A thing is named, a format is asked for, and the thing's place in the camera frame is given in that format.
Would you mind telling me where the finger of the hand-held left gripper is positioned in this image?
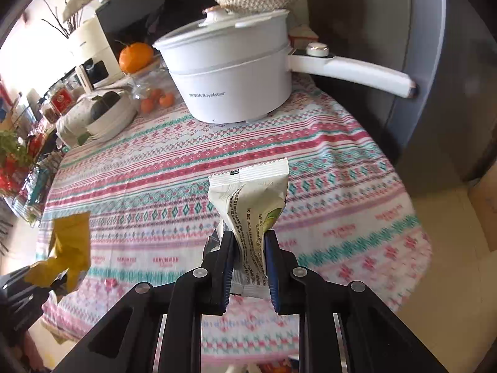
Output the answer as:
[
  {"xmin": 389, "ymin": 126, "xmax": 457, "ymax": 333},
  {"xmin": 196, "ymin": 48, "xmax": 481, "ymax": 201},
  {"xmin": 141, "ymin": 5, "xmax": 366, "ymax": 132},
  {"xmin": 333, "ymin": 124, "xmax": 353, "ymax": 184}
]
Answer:
[
  {"xmin": 0, "ymin": 266, "xmax": 39, "ymax": 292},
  {"xmin": 48, "ymin": 276, "xmax": 70, "ymax": 295}
]

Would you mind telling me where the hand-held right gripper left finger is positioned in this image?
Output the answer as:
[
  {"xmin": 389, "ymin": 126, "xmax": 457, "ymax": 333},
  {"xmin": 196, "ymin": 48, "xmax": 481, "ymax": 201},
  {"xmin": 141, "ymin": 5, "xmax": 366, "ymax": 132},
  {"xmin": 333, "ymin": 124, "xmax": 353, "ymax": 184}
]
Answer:
[{"xmin": 52, "ymin": 229, "xmax": 235, "ymax": 373}]

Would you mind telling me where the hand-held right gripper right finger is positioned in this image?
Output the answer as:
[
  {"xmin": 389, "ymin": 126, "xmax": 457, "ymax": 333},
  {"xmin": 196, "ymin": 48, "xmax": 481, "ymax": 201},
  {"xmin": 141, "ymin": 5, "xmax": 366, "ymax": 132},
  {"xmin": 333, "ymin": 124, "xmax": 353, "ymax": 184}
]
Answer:
[{"xmin": 262, "ymin": 229, "xmax": 453, "ymax": 373}]

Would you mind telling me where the yellow plastic wrapper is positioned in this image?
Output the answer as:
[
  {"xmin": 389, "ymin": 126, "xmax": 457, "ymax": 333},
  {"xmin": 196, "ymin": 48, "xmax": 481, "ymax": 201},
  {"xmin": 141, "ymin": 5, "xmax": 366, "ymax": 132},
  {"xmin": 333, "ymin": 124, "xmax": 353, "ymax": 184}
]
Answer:
[{"xmin": 25, "ymin": 212, "xmax": 92, "ymax": 304}]

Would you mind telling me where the white green snack packet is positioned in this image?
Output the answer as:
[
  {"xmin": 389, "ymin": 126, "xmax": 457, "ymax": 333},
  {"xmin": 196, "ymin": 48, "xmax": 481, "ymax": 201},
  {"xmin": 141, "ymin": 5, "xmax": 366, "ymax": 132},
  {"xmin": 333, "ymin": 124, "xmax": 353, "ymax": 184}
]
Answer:
[{"xmin": 207, "ymin": 158, "xmax": 290, "ymax": 300}]

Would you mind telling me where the green plant in red pot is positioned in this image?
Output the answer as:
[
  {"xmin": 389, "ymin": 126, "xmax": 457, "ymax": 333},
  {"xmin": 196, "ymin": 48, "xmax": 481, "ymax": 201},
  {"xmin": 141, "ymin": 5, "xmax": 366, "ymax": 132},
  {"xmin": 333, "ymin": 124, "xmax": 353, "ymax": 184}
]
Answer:
[{"xmin": 0, "ymin": 130, "xmax": 34, "ymax": 195}]

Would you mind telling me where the patterned knit-print tablecloth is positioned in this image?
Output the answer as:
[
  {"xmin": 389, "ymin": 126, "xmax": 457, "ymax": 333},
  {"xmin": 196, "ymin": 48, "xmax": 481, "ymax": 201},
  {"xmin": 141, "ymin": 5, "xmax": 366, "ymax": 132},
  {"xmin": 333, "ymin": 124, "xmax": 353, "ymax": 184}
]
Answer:
[{"xmin": 37, "ymin": 74, "xmax": 433, "ymax": 362}]

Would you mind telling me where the white bowl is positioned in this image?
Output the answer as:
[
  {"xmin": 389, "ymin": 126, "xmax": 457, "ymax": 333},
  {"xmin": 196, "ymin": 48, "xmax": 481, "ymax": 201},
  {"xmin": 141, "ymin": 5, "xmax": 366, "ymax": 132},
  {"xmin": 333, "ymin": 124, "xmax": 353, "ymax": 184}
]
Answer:
[{"xmin": 85, "ymin": 90, "xmax": 138, "ymax": 142}]

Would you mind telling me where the red tin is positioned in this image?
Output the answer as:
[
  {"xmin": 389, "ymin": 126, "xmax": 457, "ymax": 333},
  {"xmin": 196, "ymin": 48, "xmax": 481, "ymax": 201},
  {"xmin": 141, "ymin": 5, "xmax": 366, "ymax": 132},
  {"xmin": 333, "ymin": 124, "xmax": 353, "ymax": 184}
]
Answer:
[{"xmin": 50, "ymin": 87, "xmax": 76, "ymax": 115}]

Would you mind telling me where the dark green squash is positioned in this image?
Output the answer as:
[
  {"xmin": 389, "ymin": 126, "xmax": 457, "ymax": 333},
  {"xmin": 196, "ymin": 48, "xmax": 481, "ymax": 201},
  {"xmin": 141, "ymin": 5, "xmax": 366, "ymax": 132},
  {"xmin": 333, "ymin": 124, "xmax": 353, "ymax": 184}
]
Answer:
[{"xmin": 91, "ymin": 91, "xmax": 122, "ymax": 122}]

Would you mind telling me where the white electric cooking pot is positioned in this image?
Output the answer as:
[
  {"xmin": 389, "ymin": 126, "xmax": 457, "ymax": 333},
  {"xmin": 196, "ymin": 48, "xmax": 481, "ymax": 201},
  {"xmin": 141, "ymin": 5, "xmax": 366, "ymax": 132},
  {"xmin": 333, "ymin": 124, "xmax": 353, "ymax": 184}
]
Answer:
[{"xmin": 153, "ymin": 7, "xmax": 419, "ymax": 123}]

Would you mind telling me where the clear plastic bag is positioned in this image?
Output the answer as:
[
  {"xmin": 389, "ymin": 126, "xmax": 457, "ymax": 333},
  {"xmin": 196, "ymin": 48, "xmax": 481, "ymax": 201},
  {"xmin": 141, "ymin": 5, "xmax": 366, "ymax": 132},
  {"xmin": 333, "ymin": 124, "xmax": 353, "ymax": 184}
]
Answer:
[{"xmin": 130, "ymin": 66, "xmax": 179, "ymax": 115}]

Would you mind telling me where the small white black appliance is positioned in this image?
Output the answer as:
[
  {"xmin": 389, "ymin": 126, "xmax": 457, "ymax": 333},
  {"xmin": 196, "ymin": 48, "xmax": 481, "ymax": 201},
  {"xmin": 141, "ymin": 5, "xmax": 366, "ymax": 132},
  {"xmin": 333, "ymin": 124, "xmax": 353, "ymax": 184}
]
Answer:
[{"xmin": 75, "ymin": 58, "xmax": 111, "ymax": 90}]

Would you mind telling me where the large orange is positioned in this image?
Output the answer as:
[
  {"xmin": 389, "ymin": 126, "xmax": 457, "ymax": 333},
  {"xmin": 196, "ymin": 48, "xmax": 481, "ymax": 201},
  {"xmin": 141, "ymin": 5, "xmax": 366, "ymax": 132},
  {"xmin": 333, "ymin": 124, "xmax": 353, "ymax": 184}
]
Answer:
[{"xmin": 118, "ymin": 42, "xmax": 155, "ymax": 74}]

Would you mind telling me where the small red white box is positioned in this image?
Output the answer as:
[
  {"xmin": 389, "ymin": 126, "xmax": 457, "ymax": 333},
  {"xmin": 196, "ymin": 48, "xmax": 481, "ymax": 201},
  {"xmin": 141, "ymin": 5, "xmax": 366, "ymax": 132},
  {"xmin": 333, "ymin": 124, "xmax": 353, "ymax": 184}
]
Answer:
[{"xmin": 289, "ymin": 25, "xmax": 321, "ymax": 47}]

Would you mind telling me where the tall white appliance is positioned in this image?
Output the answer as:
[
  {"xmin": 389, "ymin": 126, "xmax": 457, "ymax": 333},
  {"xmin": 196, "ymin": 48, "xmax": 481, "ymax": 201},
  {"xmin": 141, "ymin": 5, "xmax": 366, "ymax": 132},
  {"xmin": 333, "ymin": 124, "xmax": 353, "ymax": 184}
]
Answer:
[{"xmin": 70, "ymin": 17, "xmax": 119, "ymax": 86}]

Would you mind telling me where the bare twig decoration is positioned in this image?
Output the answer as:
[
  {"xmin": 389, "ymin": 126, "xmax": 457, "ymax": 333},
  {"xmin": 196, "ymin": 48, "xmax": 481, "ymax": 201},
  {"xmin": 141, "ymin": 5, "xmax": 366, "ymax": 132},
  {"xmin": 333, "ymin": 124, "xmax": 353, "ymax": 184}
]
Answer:
[{"xmin": 41, "ymin": 0, "xmax": 84, "ymax": 39}]

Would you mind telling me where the dark grey refrigerator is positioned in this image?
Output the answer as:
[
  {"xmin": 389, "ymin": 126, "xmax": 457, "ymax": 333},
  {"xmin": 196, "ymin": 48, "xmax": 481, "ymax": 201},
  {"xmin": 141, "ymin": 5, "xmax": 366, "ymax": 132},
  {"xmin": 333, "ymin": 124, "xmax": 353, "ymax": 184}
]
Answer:
[{"xmin": 303, "ymin": 0, "xmax": 497, "ymax": 199}]

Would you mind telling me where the black microwave oven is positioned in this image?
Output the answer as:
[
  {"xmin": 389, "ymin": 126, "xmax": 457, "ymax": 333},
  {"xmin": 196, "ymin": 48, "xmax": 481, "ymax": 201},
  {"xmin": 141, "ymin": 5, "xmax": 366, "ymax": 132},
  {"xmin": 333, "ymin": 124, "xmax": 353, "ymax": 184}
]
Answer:
[{"xmin": 95, "ymin": 0, "xmax": 167, "ymax": 43}]

